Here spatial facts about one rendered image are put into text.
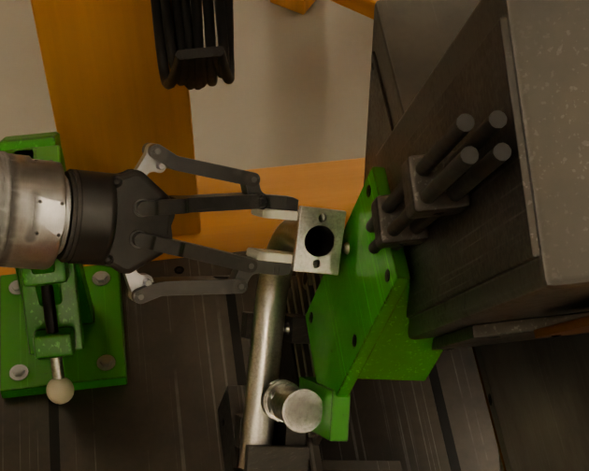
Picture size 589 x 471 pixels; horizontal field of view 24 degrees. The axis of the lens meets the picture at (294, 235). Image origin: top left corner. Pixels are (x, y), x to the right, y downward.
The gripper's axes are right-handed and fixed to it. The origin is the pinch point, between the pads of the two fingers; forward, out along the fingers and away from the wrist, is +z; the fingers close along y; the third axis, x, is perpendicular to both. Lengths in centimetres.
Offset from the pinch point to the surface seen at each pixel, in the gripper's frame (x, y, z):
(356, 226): -4.2, 1.6, 3.8
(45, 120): 181, 5, 16
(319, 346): 2.9, -9.8, 5.0
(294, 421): -0.3, -16.1, 2.1
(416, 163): -34.2, 7.8, -7.0
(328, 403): -1.9, -13.9, 4.3
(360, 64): 166, 26, 81
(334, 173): 41.5, 4.7, 21.8
